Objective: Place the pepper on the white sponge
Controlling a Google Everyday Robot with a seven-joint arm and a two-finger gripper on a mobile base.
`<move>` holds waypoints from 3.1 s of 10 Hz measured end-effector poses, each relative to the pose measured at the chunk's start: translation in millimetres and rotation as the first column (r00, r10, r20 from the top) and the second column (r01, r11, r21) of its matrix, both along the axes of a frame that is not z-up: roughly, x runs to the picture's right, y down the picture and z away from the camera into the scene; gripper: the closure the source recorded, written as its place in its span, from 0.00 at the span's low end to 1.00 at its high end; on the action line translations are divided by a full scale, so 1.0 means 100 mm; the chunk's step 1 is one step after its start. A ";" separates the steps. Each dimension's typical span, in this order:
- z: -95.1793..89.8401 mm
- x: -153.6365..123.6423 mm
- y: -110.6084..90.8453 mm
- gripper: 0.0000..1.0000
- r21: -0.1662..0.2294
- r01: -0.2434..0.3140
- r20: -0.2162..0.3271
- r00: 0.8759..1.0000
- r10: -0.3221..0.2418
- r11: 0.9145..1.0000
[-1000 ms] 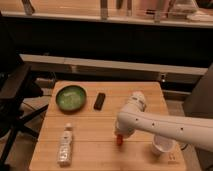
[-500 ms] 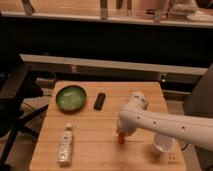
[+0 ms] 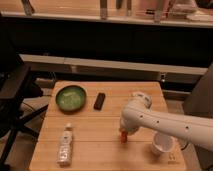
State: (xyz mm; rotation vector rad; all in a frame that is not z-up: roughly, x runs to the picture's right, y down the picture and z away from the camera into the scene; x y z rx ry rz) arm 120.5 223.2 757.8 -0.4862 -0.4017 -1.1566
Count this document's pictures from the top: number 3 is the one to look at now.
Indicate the red pepper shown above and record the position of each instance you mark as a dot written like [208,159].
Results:
[123,137]

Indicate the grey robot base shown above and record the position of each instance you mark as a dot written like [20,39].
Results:
[200,103]

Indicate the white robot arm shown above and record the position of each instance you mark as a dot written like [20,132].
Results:
[138,113]

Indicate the black rectangular block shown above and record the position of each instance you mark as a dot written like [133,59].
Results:
[99,101]

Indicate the green bowl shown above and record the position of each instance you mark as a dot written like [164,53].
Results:
[71,98]

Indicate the clear plastic bottle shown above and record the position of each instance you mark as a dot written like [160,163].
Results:
[65,146]

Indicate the black office chair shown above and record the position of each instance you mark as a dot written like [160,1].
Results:
[16,84]

